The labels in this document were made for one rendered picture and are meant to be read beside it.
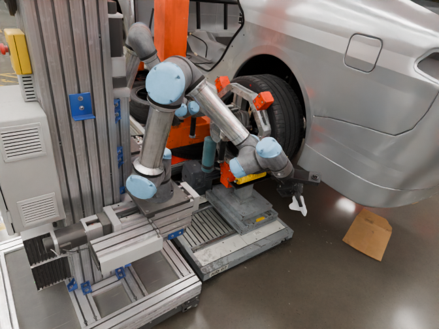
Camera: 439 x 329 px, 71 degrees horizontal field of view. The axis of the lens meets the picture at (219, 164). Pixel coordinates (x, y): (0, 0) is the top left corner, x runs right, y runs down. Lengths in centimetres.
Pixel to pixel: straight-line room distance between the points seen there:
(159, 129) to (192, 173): 131
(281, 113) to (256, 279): 111
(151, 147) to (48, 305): 108
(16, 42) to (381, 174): 160
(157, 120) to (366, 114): 103
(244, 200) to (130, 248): 128
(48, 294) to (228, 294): 102
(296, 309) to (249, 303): 30
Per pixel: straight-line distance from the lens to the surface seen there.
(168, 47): 210
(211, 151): 212
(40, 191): 135
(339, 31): 175
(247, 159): 107
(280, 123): 185
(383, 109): 163
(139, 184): 119
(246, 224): 232
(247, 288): 216
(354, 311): 232
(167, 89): 98
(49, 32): 119
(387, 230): 307
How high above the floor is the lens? 171
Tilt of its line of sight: 32 degrees down
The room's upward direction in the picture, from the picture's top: 8 degrees clockwise
